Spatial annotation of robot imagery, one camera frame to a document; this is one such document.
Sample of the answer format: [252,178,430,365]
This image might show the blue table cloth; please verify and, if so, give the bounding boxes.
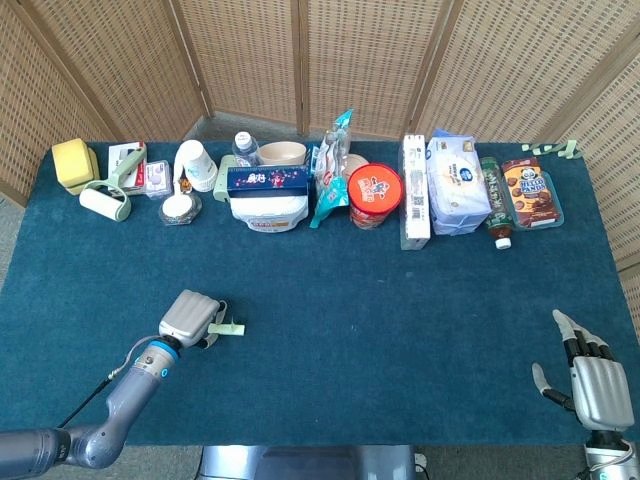
[0,140,640,447]

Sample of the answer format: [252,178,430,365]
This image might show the green wall hooks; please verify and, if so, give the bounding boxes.
[521,139,585,160]

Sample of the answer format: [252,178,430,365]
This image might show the navy blue flat box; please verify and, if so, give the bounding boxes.
[225,164,311,200]

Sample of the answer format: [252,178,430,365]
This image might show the red white small carton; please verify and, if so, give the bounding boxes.
[107,140,149,196]

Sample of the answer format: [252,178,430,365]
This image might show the teal snack bag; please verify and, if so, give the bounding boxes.
[308,108,355,230]

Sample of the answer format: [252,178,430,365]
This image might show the red instant noodle cup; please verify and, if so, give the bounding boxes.
[347,163,405,231]

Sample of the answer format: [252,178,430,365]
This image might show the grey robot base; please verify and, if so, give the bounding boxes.
[197,444,419,480]

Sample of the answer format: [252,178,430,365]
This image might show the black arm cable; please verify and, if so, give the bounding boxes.
[58,335,166,429]

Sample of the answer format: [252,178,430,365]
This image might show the pale blue tissue pack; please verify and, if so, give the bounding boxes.
[425,128,492,236]

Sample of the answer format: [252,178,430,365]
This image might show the beige bowl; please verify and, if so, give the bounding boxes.
[257,141,308,167]

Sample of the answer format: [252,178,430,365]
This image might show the clear water bottle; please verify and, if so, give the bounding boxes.
[231,131,260,169]

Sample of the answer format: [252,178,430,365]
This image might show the white long tissue carton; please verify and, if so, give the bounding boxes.
[398,133,432,251]

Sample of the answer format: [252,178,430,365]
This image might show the white paper cup stack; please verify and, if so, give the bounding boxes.
[173,139,220,194]

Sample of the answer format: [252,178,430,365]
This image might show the clear purple plastic box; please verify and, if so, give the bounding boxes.
[144,159,174,200]

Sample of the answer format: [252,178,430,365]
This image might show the green white lint roller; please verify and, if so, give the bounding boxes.
[78,141,150,224]

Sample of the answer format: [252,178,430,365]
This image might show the white detergent tub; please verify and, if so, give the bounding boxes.
[229,192,311,234]

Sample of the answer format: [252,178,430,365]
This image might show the panda cookie box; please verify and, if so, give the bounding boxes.
[500,157,565,231]

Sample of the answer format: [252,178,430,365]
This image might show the silver foil cup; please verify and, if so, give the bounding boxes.
[158,192,204,226]

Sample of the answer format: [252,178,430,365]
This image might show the yellow sponge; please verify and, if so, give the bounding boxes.
[51,138,101,196]

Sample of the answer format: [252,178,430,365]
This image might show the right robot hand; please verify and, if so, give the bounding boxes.
[531,308,636,432]

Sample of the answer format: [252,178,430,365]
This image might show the round beige container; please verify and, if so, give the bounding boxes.
[344,153,371,176]

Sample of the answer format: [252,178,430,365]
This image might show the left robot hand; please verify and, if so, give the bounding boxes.
[158,289,229,350]

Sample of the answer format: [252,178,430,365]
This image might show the light green holder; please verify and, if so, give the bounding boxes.
[213,154,239,204]

